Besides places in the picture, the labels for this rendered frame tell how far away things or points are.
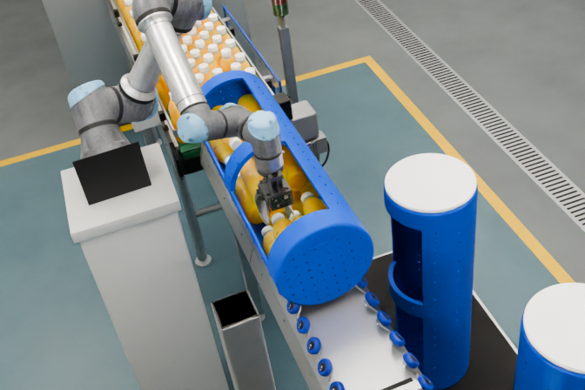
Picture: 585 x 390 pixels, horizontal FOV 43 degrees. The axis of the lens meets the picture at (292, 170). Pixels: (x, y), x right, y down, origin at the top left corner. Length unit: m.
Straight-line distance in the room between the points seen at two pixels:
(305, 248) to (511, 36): 3.46
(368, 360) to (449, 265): 0.53
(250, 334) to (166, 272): 1.28
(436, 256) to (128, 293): 0.96
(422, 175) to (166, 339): 1.01
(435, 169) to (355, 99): 2.24
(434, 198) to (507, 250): 1.36
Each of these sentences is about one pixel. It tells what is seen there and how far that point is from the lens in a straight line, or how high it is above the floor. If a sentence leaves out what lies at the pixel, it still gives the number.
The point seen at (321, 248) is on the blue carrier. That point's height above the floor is 1.16.
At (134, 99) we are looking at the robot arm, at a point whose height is 1.36.
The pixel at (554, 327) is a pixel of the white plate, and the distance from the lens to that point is 1.95.
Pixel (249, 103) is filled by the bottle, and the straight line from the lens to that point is 2.53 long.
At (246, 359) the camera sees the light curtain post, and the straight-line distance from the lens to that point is 1.16.
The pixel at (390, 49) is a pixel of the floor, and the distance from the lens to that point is 5.04.
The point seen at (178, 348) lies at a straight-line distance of 2.65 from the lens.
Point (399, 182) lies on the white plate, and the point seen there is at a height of 1.04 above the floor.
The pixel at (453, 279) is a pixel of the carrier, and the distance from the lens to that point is 2.45.
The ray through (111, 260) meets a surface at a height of 1.00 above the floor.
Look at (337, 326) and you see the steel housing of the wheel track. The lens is 2.07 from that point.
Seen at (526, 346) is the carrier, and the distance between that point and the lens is 1.95.
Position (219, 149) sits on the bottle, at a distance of 2.49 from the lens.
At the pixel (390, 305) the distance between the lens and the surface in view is 3.13.
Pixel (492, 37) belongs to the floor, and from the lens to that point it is 5.14.
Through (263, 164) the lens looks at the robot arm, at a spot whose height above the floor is 1.36.
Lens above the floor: 2.53
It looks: 39 degrees down
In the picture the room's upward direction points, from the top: 9 degrees counter-clockwise
